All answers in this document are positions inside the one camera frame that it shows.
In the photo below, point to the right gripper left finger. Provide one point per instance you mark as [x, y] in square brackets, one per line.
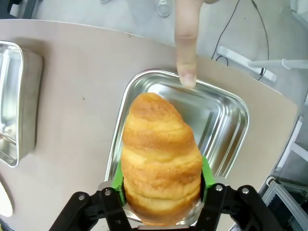
[106, 207]

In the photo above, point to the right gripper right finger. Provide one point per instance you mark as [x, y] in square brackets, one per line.
[223, 209]

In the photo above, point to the golden croissant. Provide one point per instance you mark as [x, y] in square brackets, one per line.
[158, 156]

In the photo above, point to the rectangular steel container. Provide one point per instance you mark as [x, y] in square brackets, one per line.
[216, 120]
[9, 96]

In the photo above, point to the person's left hand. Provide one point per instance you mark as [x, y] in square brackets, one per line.
[186, 48]

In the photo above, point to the white scalloped plate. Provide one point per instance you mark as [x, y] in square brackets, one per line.
[4, 197]

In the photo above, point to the grey sneaker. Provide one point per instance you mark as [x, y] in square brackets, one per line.
[163, 8]

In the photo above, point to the aluminium profile frame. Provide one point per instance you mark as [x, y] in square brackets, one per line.
[281, 204]

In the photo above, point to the white metal frame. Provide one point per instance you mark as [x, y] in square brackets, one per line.
[292, 144]

